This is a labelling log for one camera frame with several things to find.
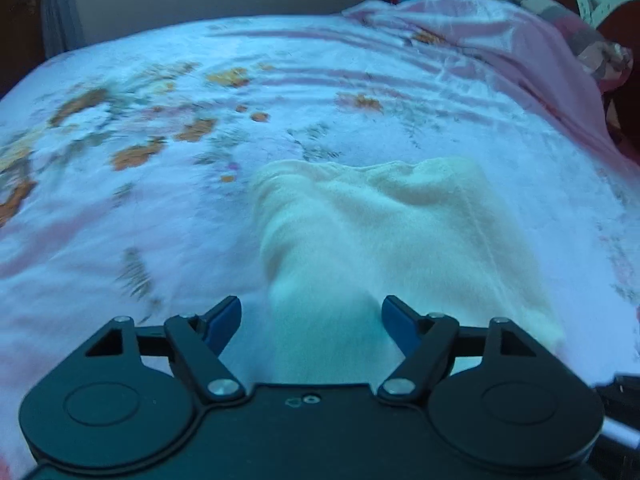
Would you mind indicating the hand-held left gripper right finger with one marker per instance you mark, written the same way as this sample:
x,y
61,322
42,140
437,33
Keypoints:
x,y
398,319

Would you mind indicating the white and red headboard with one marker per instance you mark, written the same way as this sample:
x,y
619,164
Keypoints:
x,y
620,15

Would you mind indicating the pink blanket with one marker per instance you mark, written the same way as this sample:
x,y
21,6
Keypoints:
x,y
500,45

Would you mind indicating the brown wooden door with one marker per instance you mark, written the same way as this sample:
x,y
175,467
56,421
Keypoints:
x,y
20,15

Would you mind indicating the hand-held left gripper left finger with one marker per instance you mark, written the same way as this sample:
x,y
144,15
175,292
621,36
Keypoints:
x,y
223,318

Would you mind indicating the floral bed sheet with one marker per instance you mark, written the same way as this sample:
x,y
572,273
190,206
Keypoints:
x,y
150,200

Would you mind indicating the colourful patterned pillow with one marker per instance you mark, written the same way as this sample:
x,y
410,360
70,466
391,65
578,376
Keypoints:
x,y
575,25

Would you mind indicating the white knitted sweater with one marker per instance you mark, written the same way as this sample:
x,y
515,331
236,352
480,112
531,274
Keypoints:
x,y
370,240

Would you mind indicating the grey curtain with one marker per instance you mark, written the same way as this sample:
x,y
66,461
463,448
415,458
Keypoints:
x,y
61,5

